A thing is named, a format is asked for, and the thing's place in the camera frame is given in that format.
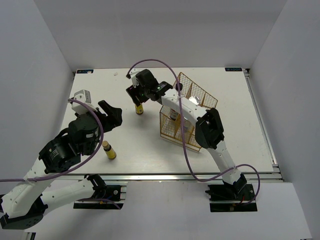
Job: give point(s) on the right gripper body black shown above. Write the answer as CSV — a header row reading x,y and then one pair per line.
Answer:
x,y
141,93

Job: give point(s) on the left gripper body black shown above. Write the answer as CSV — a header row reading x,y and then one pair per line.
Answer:
x,y
111,120

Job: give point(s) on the small brown bottle yellow label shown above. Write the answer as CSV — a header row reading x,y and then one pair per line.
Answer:
x,y
139,110

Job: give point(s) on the white jar silver lid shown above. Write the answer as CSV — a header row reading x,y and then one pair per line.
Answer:
x,y
195,100
188,127

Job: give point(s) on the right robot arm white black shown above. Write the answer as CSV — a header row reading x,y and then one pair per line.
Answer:
x,y
208,127

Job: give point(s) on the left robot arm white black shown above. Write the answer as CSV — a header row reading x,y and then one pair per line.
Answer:
x,y
27,203

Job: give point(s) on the small yellow bottle cork cap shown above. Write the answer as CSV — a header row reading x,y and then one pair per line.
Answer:
x,y
109,151

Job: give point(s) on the blue corner sticker left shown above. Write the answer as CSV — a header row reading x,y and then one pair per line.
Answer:
x,y
84,71

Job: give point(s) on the blue corner sticker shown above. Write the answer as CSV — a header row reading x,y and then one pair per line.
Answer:
x,y
233,69
84,71

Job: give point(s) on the blue corner sticker right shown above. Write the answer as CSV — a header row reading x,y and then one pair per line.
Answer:
x,y
233,69

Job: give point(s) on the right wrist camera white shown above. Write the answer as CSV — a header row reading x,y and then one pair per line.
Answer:
x,y
132,76

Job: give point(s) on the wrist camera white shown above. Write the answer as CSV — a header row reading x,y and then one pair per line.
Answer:
x,y
132,76
83,96

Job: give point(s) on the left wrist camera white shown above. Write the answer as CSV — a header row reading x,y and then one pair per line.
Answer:
x,y
83,96

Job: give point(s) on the gold wire mesh organizer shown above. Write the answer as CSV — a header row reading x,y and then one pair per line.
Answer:
x,y
170,120

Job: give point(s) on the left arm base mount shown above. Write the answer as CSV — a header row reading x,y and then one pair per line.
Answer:
x,y
105,196

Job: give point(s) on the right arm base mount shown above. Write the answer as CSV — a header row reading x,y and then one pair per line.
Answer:
x,y
223,200

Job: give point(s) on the aluminium table rail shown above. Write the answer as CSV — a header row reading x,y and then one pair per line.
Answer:
x,y
174,177

